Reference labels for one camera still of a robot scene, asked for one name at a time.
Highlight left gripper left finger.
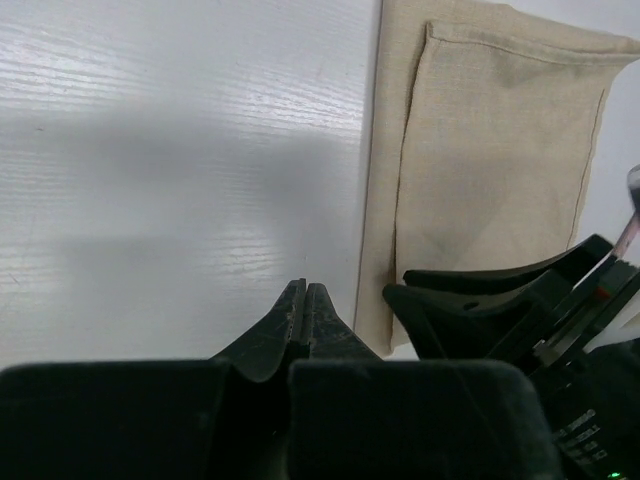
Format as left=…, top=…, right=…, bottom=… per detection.
left=1, top=280, right=306, bottom=479

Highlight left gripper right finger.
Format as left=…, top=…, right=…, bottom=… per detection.
left=288, top=284, right=563, bottom=479

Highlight pink handled fork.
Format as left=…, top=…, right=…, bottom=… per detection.
left=611, top=165, right=640, bottom=259

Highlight beige cloth napkin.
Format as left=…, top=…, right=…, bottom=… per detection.
left=355, top=1, right=639, bottom=356

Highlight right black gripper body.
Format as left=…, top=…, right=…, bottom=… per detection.
left=494, top=249, right=639, bottom=479

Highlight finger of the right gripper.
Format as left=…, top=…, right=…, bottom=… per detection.
left=403, top=234, right=613, bottom=295
left=383, top=282, right=540, bottom=365

